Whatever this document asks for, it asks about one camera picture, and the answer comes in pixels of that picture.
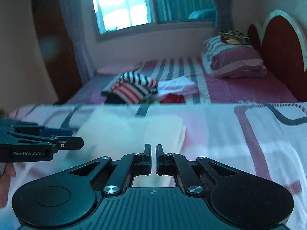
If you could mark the cream cloth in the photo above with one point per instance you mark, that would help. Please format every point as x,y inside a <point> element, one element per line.
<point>134,131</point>

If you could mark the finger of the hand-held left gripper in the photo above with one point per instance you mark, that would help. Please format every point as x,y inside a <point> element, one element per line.
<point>72,142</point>
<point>56,132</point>

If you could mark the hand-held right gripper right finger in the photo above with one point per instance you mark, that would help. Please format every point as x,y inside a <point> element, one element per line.
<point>158,160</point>

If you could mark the striped pillow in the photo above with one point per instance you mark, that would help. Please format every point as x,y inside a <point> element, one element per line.
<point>232,60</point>

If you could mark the flat pink pillow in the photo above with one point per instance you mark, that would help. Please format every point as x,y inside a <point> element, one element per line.
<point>120,69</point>

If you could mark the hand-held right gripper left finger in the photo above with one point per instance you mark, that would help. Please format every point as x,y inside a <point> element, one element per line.
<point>149,160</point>

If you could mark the grey curtain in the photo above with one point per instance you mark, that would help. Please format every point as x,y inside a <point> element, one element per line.
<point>81,48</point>

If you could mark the brown wooden door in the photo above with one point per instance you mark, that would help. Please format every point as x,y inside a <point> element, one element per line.
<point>55,52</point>

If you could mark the window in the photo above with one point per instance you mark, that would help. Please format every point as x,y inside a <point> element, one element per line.
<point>124,7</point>

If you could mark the colourful printed bag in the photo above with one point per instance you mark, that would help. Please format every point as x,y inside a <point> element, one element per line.
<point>235,37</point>

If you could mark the red headboard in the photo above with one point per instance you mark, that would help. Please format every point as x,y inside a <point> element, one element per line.
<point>280,52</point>

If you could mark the striped garment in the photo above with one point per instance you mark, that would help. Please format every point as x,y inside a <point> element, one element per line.
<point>132,86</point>

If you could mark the striped bed sheet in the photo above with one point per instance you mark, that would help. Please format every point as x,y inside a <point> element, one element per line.
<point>225,88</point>

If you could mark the red garment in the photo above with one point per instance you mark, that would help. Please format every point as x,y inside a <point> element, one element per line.
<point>174,99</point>

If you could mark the black garment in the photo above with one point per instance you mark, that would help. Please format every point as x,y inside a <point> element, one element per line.
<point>115,99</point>

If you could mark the white garment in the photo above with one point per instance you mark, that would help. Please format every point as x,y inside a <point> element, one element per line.
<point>177,86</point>

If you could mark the teal curtain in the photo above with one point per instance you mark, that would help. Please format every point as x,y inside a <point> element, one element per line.
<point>182,0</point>

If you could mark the person's left hand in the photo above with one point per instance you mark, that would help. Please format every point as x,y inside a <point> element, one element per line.
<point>6,184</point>

